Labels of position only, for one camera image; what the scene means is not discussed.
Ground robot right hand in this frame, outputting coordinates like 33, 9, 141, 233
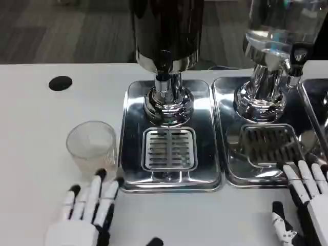
271, 159, 328, 246

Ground dark steel drip grid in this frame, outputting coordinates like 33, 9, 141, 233
240, 125, 304, 167

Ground bright steel drip grid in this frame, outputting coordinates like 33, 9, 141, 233
142, 127, 197, 172

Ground steel drip tray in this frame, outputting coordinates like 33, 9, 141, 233
298, 78, 328, 157
118, 79, 223, 193
212, 76, 327, 190

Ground clear ribbed glass cup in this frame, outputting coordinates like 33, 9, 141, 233
66, 120, 118, 180

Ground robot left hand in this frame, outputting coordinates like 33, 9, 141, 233
45, 168, 165, 246

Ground thin white cable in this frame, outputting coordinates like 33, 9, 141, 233
207, 65, 247, 71

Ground black tap lever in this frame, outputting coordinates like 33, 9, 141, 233
291, 43, 308, 77
155, 50, 172, 77

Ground clear drink dispenser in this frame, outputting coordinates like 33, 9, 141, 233
233, 0, 326, 124

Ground black round counter grommet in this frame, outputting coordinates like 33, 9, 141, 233
48, 75, 73, 92

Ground dark drink dispenser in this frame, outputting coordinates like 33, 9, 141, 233
129, 0, 205, 128

